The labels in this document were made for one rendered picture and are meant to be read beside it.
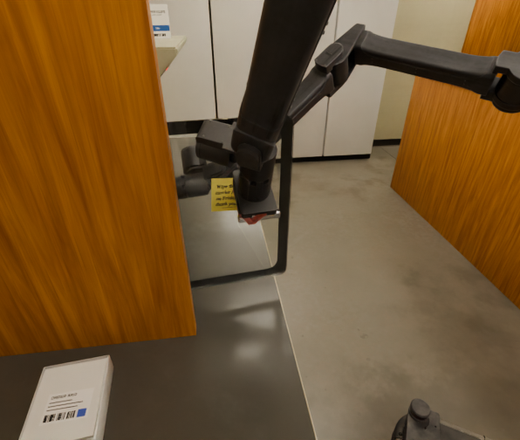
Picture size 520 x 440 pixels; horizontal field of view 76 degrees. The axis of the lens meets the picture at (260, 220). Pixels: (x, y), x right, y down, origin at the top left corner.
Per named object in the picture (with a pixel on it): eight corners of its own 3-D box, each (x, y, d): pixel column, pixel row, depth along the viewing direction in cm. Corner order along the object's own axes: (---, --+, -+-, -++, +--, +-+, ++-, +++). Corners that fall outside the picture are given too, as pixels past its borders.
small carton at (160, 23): (146, 38, 68) (140, 3, 65) (144, 37, 72) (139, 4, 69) (171, 38, 70) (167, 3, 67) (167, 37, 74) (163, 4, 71)
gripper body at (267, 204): (241, 220, 59) (243, 195, 53) (231, 176, 65) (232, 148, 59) (277, 216, 61) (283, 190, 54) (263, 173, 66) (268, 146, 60)
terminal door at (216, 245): (162, 292, 79) (127, 124, 58) (285, 271, 86) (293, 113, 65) (162, 295, 79) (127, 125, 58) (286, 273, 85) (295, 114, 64)
